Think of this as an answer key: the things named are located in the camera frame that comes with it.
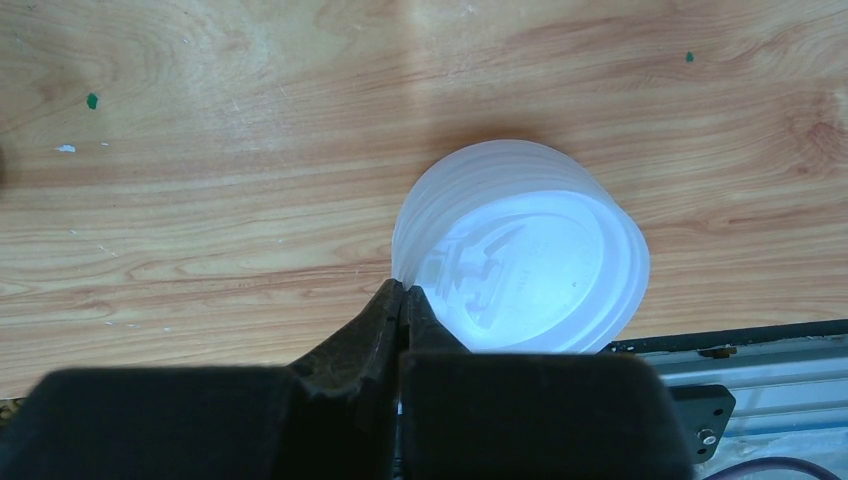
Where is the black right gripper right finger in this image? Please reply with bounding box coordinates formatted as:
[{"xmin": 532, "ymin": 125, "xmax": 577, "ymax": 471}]
[{"xmin": 399, "ymin": 287, "xmax": 694, "ymax": 479}]

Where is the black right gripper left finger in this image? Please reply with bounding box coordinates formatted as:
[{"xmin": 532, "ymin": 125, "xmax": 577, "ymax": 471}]
[{"xmin": 1, "ymin": 280, "xmax": 404, "ymax": 479}]

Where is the white plastic lid stack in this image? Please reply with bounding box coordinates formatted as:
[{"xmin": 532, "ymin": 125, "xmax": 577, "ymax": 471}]
[{"xmin": 391, "ymin": 140, "xmax": 651, "ymax": 353}]

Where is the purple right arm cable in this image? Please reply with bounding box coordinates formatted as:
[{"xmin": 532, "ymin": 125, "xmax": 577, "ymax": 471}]
[{"xmin": 702, "ymin": 457, "xmax": 843, "ymax": 480}]

